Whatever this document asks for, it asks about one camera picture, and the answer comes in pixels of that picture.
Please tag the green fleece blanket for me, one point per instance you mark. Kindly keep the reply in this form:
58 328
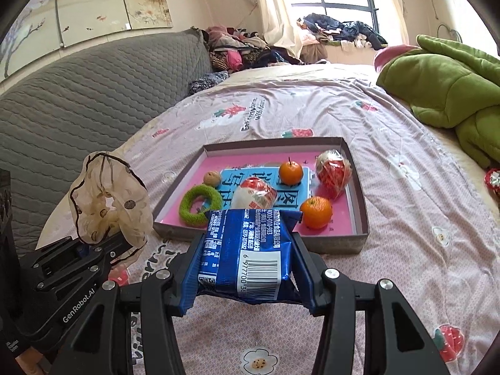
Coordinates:
450 85

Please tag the right beige curtain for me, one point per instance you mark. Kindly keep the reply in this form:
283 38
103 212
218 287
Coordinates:
396 0

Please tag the orange tangerine with stem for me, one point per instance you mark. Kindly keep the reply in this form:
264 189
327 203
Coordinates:
290 173

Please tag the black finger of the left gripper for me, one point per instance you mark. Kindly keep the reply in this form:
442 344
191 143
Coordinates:
105 252

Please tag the grey cardboard box tray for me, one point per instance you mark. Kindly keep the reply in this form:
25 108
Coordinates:
347 244

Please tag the red silver snack wrapper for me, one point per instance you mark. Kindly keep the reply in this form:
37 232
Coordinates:
492 180

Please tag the brown walnut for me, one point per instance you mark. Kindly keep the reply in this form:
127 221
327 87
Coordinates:
212 179

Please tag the red toy ball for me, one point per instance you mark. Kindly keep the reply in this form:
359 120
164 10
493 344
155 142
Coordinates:
333 171

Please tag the green fuzzy scrunchie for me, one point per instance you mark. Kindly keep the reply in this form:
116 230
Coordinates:
197 203

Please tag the clothes pile beside bed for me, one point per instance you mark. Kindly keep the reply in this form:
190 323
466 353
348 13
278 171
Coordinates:
235 49

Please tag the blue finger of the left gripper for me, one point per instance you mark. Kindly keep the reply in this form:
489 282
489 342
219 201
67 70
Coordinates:
53 258

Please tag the floral wall painting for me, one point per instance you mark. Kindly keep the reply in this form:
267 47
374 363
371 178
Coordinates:
44 26

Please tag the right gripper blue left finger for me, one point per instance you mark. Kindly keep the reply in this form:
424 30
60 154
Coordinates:
100 340

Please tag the grey quilted headboard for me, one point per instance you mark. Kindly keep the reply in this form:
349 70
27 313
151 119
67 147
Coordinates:
92 100

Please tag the pink strawberry print bedsheet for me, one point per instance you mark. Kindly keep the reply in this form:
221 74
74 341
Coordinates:
430 231

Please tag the person's left hand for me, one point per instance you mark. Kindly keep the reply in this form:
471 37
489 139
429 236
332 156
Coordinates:
29 362

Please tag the blue snack packet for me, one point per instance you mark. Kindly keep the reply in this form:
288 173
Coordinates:
245 255

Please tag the beige curtain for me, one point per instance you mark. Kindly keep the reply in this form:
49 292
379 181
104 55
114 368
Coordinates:
396 0
279 30

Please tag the clothes pile on windowsill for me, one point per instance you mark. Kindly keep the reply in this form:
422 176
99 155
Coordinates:
329 31

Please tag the beige sheer scrunchie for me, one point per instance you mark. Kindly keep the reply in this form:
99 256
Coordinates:
108 198

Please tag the pink pillow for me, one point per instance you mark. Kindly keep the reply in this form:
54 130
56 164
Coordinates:
386 55

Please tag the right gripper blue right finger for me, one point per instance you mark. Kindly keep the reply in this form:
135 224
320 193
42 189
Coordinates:
395 340

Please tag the white red toy egg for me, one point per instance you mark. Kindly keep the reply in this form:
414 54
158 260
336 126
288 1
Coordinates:
253 193

